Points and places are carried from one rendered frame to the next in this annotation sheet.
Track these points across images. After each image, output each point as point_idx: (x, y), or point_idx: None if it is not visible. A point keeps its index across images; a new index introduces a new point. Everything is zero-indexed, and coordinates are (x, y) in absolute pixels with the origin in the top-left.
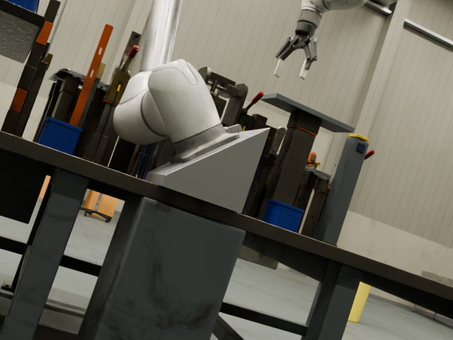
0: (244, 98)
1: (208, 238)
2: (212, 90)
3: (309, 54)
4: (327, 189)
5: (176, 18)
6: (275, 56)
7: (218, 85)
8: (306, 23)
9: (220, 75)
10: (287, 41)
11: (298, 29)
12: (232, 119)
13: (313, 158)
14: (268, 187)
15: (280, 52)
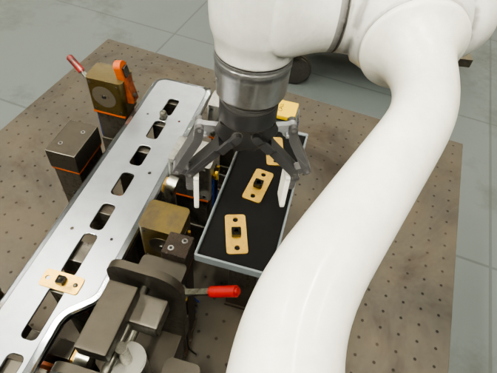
0: (183, 297)
1: None
2: (128, 362)
3: (288, 160)
4: None
5: None
6: (174, 173)
7: (123, 338)
8: (269, 109)
9: (118, 331)
10: (200, 140)
11: (250, 132)
12: (172, 319)
13: (127, 73)
14: (231, 281)
15: (187, 163)
